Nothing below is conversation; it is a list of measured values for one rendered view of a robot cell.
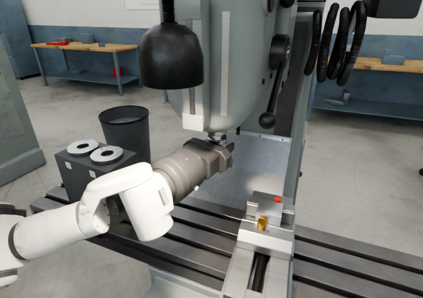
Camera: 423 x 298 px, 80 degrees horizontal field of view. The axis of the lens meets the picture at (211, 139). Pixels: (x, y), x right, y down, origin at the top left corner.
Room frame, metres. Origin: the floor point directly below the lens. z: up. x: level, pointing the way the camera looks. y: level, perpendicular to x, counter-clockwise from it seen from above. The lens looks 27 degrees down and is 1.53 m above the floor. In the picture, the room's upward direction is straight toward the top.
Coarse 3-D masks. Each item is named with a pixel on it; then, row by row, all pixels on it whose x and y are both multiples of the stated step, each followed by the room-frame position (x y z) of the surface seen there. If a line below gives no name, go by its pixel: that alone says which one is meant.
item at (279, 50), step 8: (272, 40) 0.52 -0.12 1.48; (280, 40) 0.51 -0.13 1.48; (288, 40) 0.53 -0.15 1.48; (272, 48) 0.51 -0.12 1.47; (280, 48) 0.51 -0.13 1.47; (288, 48) 0.53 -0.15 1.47; (272, 56) 0.51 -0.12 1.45; (280, 56) 0.50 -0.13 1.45; (288, 56) 0.53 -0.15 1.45; (272, 64) 0.51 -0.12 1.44; (280, 64) 0.50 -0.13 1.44; (280, 72) 0.48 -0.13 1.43; (280, 80) 0.47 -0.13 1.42; (272, 88) 0.45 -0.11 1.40; (272, 96) 0.43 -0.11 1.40; (272, 104) 0.42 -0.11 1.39; (264, 112) 0.40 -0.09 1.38; (272, 112) 0.41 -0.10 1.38; (264, 120) 0.38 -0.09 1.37; (272, 120) 0.38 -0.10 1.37; (264, 128) 0.39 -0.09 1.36
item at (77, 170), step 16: (80, 144) 0.69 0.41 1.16; (96, 144) 0.69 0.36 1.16; (64, 160) 0.63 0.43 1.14; (80, 160) 0.62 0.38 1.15; (96, 160) 0.60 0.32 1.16; (112, 160) 0.60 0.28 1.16; (128, 160) 0.63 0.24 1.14; (64, 176) 0.65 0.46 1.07; (80, 176) 0.61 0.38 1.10; (96, 176) 0.58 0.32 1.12; (80, 192) 0.62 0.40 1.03
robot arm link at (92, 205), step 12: (132, 168) 0.36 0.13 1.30; (144, 168) 0.34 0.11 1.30; (96, 180) 0.35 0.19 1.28; (108, 180) 0.33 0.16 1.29; (120, 180) 0.32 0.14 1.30; (132, 180) 0.32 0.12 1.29; (144, 180) 0.33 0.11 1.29; (84, 192) 0.32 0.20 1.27; (96, 192) 0.31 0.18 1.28; (108, 192) 0.31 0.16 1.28; (84, 204) 0.31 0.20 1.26; (96, 204) 0.31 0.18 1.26; (84, 216) 0.30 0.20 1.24; (96, 216) 0.32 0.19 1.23; (108, 216) 0.35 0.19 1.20; (84, 228) 0.30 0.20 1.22; (96, 228) 0.30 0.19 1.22; (108, 228) 0.33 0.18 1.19
